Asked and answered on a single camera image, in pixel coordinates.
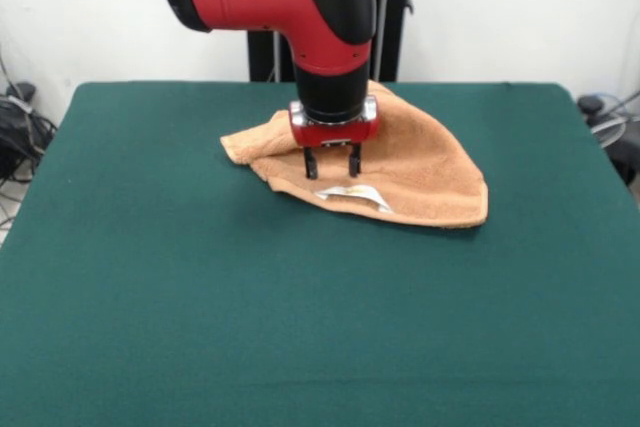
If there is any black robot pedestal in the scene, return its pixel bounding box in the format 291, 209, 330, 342
247, 0, 416, 83

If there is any black cable bundle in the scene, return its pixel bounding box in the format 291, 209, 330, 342
0, 80, 59, 186

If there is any dark green table cloth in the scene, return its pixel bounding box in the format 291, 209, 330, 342
0, 80, 640, 427

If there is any orange terry towel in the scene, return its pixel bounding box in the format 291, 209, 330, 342
220, 79, 490, 231

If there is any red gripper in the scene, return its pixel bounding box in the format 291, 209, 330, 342
288, 95, 382, 182

